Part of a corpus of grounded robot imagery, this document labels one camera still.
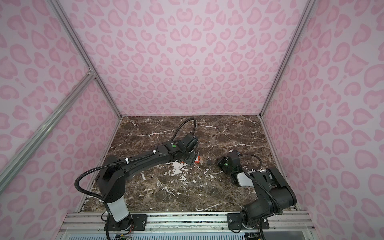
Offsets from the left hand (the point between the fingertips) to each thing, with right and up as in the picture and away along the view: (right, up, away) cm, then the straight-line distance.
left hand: (191, 154), depth 85 cm
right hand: (+14, -4, +7) cm, 16 cm away
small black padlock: (+11, -7, +10) cm, 16 cm away
